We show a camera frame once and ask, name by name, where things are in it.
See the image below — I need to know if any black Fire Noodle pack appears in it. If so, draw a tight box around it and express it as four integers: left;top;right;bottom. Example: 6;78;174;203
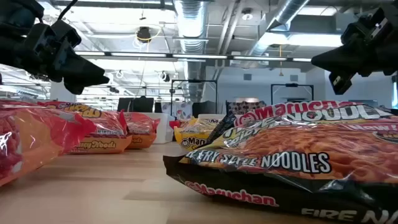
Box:
163;100;398;224

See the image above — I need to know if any bright ceiling light panel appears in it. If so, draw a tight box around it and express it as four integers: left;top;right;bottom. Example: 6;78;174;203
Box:
287;32;343;47

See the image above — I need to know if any white column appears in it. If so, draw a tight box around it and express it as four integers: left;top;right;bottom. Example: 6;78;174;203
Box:
49;81;78;103

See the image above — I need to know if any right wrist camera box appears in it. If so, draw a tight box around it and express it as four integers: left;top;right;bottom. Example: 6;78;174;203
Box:
341;12;379;47

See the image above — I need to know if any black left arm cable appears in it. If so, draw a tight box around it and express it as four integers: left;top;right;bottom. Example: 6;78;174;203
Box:
57;0;79;21

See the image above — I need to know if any long ceiling light strip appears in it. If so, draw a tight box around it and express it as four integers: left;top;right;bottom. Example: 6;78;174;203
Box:
74;50;312;63

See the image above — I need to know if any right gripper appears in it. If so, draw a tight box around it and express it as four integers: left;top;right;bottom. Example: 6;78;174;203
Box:
311;4;398;96

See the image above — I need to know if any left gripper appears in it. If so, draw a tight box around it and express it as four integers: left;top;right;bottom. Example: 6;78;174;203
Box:
0;21;110;96

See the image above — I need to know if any dark patterned panel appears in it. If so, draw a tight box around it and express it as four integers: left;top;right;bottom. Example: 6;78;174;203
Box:
226;99;267;115

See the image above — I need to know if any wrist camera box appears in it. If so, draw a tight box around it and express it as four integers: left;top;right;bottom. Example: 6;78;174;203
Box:
50;19;83;48
341;12;379;47

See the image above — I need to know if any yellow Maruchan noodle pack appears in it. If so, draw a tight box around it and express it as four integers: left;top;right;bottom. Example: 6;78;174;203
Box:
173;117;220;152

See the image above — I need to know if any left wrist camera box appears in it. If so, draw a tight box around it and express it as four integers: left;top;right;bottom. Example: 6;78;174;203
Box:
50;19;83;48

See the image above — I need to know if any black monitor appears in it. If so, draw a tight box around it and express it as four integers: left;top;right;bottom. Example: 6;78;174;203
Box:
117;97;135;113
192;101;218;118
133;95;155;113

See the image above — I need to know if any low black metal frame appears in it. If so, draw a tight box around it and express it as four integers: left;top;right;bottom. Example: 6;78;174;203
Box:
270;83;315;106

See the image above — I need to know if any black round ceiling device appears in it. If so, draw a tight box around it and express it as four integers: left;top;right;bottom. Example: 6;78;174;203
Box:
136;26;152;44

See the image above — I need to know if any white patterned cover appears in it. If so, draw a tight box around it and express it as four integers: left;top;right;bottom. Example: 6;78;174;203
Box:
161;102;190;121

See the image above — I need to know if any slanted silver ventilation duct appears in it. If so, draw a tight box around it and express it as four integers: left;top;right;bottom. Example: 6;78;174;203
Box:
241;0;310;68

